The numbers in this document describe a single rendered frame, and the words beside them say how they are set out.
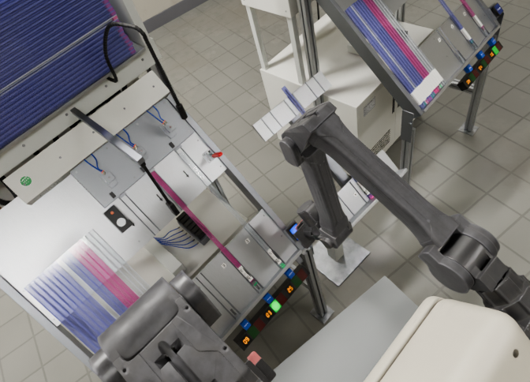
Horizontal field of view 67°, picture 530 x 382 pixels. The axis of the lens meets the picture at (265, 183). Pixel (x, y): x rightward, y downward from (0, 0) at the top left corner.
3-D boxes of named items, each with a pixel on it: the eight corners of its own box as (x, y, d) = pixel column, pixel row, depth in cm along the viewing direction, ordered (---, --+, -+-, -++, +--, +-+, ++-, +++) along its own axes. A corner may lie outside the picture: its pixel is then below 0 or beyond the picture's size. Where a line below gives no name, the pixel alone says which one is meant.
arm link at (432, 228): (283, 114, 73) (319, 81, 76) (274, 144, 86) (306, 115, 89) (479, 293, 66) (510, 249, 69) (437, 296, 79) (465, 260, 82)
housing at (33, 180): (163, 104, 131) (170, 91, 118) (34, 206, 115) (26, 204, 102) (146, 84, 130) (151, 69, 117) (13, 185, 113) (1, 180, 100)
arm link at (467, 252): (498, 299, 67) (515, 275, 68) (457, 254, 66) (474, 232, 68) (460, 294, 75) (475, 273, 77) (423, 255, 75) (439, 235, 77)
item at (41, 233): (222, 170, 136) (227, 168, 131) (58, 322, 113) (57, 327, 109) (155, 93, 129) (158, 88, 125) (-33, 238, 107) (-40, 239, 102)
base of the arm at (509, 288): (528, 342, 64) (561, 286, 68) (494, 305, 64) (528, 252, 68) (486, 335, 72) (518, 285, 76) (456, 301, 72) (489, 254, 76)
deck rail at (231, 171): (296, 246, 144) (304, 247, 138) (292, 250, 143) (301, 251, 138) (160, 90, 130) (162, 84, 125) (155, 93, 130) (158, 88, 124)
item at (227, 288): (294, 249, 141) (298, 249, 138) (151, 409, 118) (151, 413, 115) (259, 208, 137) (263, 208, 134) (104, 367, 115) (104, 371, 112)
